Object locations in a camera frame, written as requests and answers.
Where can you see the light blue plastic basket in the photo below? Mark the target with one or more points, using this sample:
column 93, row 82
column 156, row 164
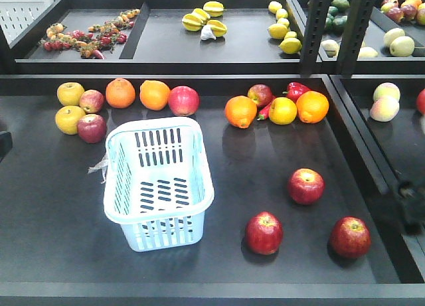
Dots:
column 158, row 182

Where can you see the black wooden fruit stand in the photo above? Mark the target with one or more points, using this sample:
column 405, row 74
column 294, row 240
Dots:
column 59, row 248

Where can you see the orange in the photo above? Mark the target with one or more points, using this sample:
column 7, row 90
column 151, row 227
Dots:
column 154, row 94
column 120, row 93
column 312, row 107
column 240, row 111

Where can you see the pink red apple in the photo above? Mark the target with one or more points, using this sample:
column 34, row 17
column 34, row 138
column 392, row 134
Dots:
column 183, row 101

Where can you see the red chili pepper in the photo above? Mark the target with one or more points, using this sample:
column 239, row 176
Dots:
column 263, row 114

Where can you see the red green apple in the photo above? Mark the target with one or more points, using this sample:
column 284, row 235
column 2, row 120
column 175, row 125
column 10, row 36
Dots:
column 260, row 94

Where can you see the orange far left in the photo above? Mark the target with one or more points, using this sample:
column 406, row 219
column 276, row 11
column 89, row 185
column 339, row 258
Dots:
column 154, row 94

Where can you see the yellow round fruit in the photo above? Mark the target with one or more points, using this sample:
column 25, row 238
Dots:
column 282, row 111

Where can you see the red bell pepper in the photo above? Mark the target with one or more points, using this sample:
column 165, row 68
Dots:
column 294, row 90

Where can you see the orange right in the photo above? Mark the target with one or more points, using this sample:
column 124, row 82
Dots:
column 312, row 107

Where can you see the clear plastic tag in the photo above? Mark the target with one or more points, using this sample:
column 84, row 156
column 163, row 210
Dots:
column 101, row 166

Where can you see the white garlic bulb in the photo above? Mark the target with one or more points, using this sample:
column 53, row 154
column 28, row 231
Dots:
column 207, row 33

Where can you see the yellow starfruit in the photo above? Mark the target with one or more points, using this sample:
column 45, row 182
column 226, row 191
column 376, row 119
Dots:
column 218, row 28

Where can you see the dark red small apple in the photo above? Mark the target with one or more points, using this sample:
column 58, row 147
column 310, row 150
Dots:
column 92, row 128

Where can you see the small pink apple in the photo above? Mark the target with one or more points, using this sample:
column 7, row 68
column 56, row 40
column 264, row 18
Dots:
column 91, row 101

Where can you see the yellow apple front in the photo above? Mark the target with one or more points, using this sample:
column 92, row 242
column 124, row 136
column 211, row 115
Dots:
column 67, row 118

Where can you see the yellow apple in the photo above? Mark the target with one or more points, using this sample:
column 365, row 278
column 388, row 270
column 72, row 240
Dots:
column 67, row 118
column 69, row 93

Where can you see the peach rear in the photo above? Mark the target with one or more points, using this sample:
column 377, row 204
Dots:
column 386, row 89

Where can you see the red apple back left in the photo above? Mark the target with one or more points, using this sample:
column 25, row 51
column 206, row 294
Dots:
column 420, row 102

